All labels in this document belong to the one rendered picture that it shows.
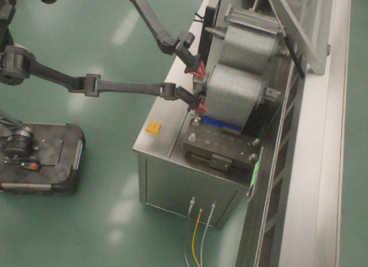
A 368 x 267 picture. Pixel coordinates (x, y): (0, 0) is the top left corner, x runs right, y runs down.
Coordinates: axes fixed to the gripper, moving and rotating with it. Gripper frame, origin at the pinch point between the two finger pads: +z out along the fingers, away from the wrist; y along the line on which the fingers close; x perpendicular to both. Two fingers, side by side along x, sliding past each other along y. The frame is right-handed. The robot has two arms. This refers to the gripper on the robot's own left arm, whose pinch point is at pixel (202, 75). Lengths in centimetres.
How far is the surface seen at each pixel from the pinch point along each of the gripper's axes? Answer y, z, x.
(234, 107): 6.4, 20.3, 7.6
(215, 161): 29.5, 32.4, -5.1
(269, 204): 61, 10, 44
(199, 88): -1.7, 9.0, -10.0
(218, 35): -23.1, -3.3, 4.4
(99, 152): 10, 40, -140
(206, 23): -28.2, -9.0, -1.2
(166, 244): 60, 92, -82
